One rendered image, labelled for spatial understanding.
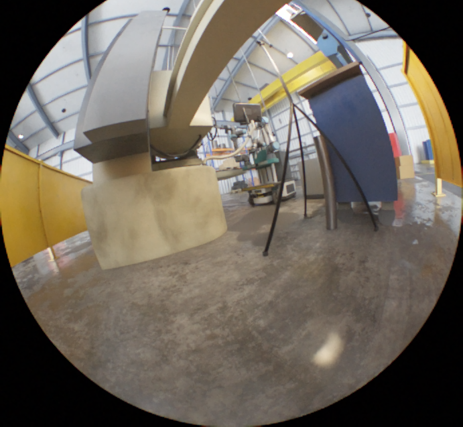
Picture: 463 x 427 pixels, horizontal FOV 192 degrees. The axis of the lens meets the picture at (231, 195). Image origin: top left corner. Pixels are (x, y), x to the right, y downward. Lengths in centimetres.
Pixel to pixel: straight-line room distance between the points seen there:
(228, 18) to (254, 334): 102
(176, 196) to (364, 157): 122
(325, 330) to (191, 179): 107
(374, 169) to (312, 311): 75
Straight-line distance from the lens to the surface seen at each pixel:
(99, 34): 895
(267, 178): 243
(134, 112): 70
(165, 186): 99
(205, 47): 74
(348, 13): 1139
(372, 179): 92
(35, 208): 229
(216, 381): 40
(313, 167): 198
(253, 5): 69
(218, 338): 44
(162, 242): 102
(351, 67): 101
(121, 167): 116
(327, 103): 103
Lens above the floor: 38
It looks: 3 degrees down
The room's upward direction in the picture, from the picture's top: 11 degrees counter-clockwise
